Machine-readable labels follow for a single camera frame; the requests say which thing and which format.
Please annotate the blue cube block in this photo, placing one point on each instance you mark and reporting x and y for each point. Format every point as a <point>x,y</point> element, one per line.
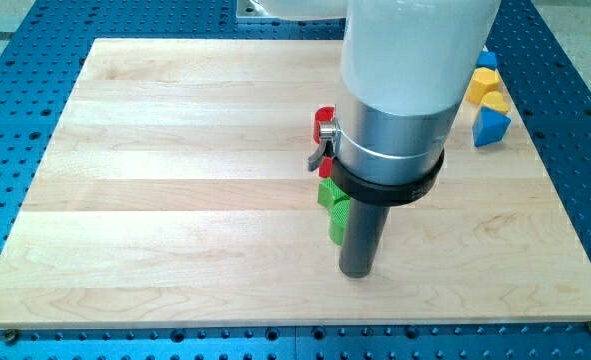
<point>487,59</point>

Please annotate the yellow hexagon block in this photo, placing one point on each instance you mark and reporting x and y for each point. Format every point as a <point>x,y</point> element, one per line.
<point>483,81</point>

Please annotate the yellow heart block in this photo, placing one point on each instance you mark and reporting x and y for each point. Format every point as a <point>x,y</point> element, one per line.
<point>495,101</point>

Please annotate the silver cylinder black ring mount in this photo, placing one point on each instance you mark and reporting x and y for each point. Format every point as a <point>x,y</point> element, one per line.
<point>381,158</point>

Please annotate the blue perforated table plate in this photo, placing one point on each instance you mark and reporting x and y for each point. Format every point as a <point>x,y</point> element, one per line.
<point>46,54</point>

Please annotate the wooden board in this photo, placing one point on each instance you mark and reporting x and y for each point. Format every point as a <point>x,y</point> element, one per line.
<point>174,193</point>

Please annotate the red block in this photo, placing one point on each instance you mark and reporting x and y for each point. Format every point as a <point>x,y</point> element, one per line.
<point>322,116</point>

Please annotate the green star block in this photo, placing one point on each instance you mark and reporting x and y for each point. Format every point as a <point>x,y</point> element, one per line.
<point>337,204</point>

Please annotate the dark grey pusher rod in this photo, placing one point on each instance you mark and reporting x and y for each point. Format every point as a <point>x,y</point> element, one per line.
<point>363,231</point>

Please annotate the blue triangle block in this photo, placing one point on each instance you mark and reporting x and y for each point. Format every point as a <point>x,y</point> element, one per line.
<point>489,127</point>

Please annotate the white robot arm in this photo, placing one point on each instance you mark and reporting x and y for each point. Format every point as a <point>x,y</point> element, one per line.
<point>405,67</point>

